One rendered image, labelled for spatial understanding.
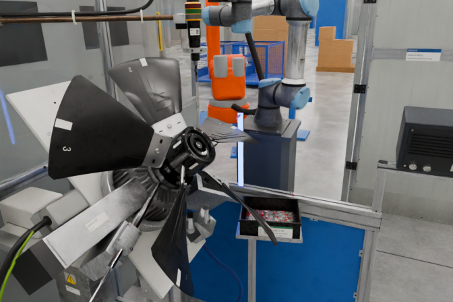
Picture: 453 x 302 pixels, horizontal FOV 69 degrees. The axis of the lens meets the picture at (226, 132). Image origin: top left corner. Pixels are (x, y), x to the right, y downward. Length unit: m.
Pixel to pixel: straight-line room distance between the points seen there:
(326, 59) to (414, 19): 7.69
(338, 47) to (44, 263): 9.75
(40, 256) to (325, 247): 1.08
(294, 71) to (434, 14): 1.30
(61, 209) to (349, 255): 1.09
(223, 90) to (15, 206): 3.90
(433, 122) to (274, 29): 7.94
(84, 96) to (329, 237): 1.08
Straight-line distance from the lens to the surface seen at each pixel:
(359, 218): 1.37
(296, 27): 1.55
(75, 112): 0.77
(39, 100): 1.09
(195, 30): 0.93
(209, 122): 1.21
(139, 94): 1.01
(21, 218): 1.31
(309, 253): 1.52
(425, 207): 3.01
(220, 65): 4.76
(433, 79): 2.68
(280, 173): 1.69
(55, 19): 0.96
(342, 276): 1.56
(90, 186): 1.00
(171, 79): 1.04
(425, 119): 1.19
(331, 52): 10.15
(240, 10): 1.24
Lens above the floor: 1.55
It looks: 19 degrees down
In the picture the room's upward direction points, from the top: 1 degrees counter-clockwise
